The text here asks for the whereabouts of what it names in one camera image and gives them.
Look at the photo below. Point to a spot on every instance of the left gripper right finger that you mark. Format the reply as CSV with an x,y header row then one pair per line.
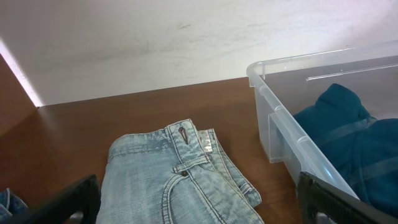
x,y
321,202

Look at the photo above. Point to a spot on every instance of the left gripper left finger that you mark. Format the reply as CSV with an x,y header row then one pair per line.
x,y
78,203

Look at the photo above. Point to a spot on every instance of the teal garment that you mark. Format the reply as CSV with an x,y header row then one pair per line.
x,y
362,149

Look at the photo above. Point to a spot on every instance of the light blue jeans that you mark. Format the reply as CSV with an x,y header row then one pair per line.
x,y
177,174

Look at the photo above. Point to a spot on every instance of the dark blue folded jeans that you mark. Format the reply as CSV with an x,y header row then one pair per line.
x,y
11,205

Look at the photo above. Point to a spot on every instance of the clear plastic storage bin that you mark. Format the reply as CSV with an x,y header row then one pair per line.
x,y
286,86

